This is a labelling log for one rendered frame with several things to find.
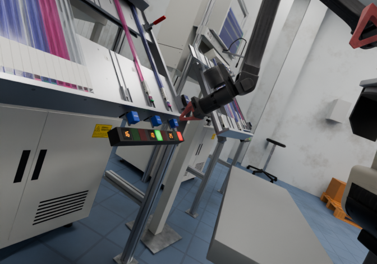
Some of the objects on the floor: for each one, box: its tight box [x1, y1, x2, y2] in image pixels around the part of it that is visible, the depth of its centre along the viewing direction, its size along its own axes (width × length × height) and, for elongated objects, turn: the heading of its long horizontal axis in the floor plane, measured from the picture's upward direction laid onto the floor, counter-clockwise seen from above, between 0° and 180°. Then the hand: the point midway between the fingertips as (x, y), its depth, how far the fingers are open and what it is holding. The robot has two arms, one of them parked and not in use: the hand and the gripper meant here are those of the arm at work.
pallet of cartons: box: [320, 177, 362, 229], centre depth 317 cm, size 124×85×45 cm
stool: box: [247, 138, 286, 183], centre depth 375 cm, size 56×54×67 cm
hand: (181, 117), depth 76 cm, fingers closed
